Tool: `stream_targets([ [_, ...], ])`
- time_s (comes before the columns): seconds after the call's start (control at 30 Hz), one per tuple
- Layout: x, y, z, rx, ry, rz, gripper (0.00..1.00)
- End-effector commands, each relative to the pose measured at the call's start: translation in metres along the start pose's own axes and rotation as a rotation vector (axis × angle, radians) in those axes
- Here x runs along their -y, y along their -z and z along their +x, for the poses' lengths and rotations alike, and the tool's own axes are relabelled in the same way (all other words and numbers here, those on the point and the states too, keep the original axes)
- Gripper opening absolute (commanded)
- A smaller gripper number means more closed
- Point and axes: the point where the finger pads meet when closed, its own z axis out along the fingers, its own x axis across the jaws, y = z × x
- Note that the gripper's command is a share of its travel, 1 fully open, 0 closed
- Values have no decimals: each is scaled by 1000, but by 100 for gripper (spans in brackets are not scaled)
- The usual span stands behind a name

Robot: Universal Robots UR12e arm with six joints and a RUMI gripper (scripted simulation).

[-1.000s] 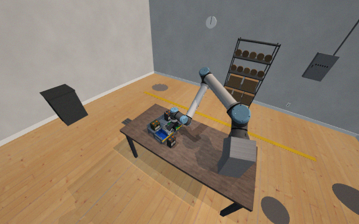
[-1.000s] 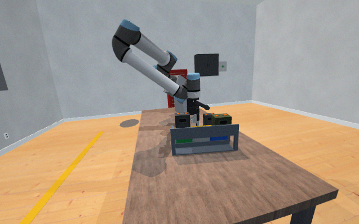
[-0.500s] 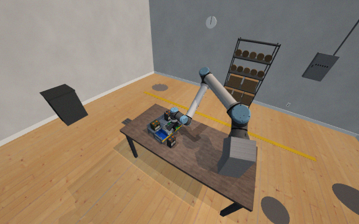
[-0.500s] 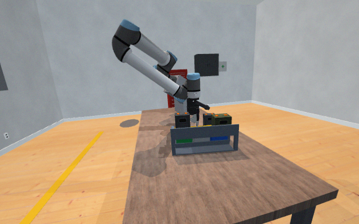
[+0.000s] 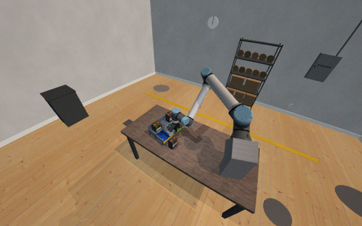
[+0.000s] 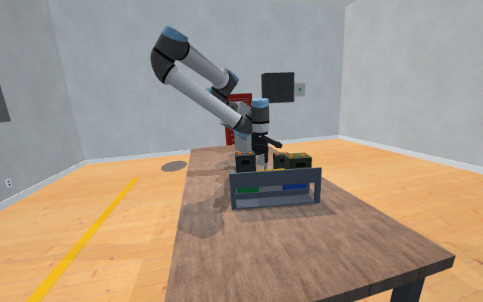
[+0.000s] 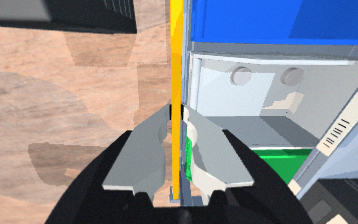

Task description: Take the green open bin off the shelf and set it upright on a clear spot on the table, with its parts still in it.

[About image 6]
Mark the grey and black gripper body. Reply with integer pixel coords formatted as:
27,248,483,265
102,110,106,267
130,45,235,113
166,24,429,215
251,132,268,155

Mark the green bin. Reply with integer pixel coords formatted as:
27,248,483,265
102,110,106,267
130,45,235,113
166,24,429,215
237,187,259,193

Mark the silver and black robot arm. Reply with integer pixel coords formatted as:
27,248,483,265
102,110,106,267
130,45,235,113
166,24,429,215
151,26,270,138

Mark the blue open bin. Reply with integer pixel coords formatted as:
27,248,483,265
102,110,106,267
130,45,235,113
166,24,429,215
283,184,306,190

